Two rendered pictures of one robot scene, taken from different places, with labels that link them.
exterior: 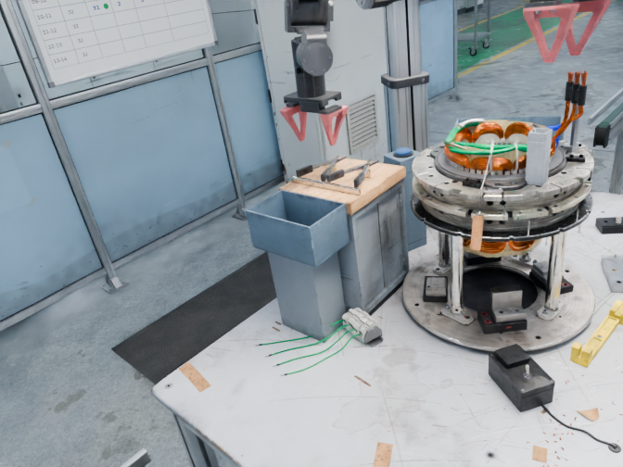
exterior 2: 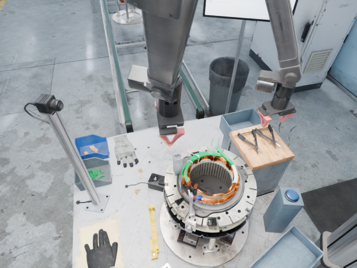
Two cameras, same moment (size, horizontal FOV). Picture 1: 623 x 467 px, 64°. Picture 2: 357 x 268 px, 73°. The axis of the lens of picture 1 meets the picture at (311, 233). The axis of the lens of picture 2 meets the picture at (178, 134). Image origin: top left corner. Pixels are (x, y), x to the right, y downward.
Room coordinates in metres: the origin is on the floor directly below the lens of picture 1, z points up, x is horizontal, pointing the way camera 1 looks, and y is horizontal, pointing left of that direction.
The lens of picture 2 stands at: (0.99, -0.83, 1.83)
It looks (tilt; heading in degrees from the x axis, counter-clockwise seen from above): 47 degrees down; 118
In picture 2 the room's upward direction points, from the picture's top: straight up
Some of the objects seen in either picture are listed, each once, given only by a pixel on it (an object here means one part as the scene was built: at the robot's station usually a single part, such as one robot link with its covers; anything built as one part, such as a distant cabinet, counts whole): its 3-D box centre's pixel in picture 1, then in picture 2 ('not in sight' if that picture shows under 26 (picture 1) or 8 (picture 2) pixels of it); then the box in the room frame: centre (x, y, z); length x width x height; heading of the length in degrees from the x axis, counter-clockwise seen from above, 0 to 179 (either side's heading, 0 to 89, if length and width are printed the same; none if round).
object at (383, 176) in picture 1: (342, 182); (260, 144); (0.99, -0.08, 1.05); 0.20 x 0.19 x 0.02; 136
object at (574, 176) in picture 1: (497, 162); (210, 182); (0.88, -0.37, 1.09); 0.32 x 0.32 x 0.01
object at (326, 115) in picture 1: (325, 121); (268, 117); (0.98, -0.06, 1.19); 0.07 x 0.07 x 0.09; 46
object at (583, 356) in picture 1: (607, 326); (153, 230); (0.71, -0.52, 0.80); 0.22 x 0.04 x 0.03; 127
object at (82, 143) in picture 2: not in sight; (92, 148); (0.19, -0.30, 0.82); 0.16 x 0.14 x 0.07; 45
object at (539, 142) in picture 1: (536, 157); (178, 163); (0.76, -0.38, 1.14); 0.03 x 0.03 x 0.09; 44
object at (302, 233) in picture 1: (305, 269); (237, 139); (0.88, 0.02, 0.92); 0.17 x 0.11 x 0.28; 46
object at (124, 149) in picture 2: not in sight; (125, 149); (0.34, -0.21, 0.79); 0.24 x 0.12 x 0.02; 133
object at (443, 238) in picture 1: (443, 229); not in sight; (0.98, -0.30, 0.91); 0.02 x 0.02 x 0.21
